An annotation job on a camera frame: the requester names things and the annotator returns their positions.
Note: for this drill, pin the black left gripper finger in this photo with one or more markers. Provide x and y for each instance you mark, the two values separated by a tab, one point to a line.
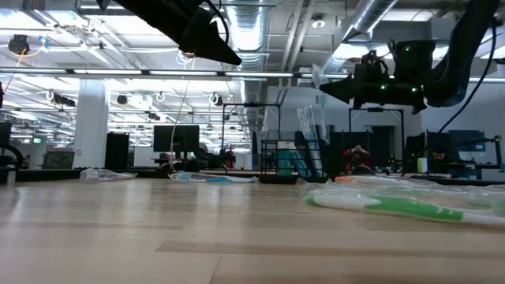
213	43

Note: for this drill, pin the crumpled clear plastic wrapper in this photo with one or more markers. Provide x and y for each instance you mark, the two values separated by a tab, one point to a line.
104	174

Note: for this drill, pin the white building column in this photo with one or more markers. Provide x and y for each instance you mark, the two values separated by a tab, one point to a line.
90	126

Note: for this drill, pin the pale green container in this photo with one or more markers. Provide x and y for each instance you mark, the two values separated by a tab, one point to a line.
422	165

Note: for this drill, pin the tall black cabinet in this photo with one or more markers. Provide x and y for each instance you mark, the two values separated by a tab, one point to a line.
117	152

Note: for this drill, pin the blue toothbrush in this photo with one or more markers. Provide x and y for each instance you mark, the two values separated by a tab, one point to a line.
320	118
221	180
304	118

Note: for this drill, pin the teal mouthwash bottle white cap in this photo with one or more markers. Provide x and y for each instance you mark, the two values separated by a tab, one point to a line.
299	163
285	161

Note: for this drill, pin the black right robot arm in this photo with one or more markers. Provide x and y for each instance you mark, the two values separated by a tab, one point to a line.
461	47

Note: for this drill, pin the black desk monitor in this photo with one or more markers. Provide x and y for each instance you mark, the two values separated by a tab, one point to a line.
175	138

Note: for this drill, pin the black station frame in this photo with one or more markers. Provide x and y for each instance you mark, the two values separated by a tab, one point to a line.
252	104
375	109

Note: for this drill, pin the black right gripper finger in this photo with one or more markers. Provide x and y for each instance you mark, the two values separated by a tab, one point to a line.
343	88

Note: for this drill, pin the dark monitor on arm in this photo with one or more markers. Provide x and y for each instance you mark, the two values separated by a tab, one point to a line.
467	140

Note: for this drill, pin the black ceiling camera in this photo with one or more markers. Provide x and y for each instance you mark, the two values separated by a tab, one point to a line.
18	43

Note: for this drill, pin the long white light strip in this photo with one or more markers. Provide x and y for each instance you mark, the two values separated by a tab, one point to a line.
106	71

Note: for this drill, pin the orange toothbrush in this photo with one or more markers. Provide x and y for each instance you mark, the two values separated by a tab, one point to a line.
347	178

